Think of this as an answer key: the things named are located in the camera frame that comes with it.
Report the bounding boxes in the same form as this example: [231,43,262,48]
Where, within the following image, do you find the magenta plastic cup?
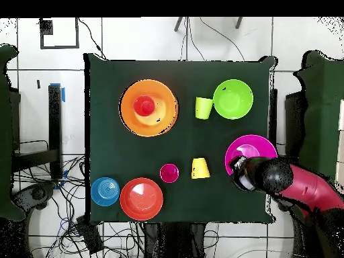
[159,163,180,184]

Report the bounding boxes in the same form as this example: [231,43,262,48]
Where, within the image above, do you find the yellow plastic cup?
[191,157,211,180]

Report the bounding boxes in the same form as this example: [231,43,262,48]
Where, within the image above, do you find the red plastic cup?
[133,95,156,117]

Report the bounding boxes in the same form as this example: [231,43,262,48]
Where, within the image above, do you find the green plastic cup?
[195,97,214,121]

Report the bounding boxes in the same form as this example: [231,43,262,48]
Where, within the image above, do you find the orange plastic bowl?
[118,79,179,138]

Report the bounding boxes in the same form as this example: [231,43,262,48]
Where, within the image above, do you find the green plastic bowl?
[212,79,254,120]

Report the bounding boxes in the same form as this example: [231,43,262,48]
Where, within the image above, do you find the pink plastic bowl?
[224,134,278,177]

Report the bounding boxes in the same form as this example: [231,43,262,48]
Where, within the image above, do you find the dark green table cloth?
[84,52,276,224]

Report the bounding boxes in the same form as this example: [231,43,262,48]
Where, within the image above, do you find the red-orange plastic bowl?
[119,177,164,222]

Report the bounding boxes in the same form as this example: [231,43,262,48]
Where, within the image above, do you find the blue plastic bowl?
[90,177,121,208]

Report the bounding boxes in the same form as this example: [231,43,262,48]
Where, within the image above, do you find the blue tape strip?
[50,82,66,103]

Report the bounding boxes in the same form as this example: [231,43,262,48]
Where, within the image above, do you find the black metal stand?
[11,83,64,180]

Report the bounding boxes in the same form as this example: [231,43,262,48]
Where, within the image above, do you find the black floor box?
[75,215,105,255]

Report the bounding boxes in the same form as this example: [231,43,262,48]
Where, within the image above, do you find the green covered side table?
[0,44,25,221]
[291,50,344,189]

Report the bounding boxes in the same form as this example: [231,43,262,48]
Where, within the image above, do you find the tangled floor cables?
[11,153,146,258]

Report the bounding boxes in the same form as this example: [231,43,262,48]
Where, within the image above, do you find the black floor cable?
[77,17,108,60]

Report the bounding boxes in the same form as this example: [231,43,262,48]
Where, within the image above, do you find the black square floor frame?
[39,17,81,50]

